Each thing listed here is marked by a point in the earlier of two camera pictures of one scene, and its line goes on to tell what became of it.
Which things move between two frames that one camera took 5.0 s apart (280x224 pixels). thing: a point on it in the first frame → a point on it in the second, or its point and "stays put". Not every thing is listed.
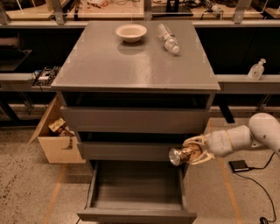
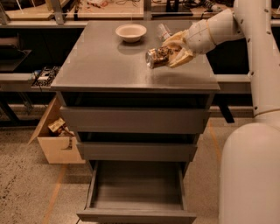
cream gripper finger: (206, 156) → (183, 56)
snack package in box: (57, 124) stays put
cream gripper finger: (199, 138) → (177, 38)
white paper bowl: (131, 32) stays put
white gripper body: (219, 143) → (199, 38)
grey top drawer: (138, 119) stays put
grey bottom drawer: (137, 192) stays put
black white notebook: (45, 76) stays put
